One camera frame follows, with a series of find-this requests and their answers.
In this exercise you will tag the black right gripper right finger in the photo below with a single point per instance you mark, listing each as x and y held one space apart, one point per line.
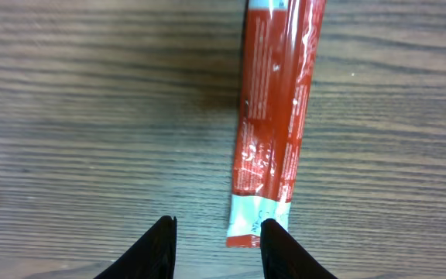
284 258

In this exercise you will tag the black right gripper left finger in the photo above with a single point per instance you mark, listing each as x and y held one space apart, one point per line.
152 256

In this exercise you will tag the red white snack packet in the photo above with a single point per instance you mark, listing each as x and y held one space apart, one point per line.
279 50

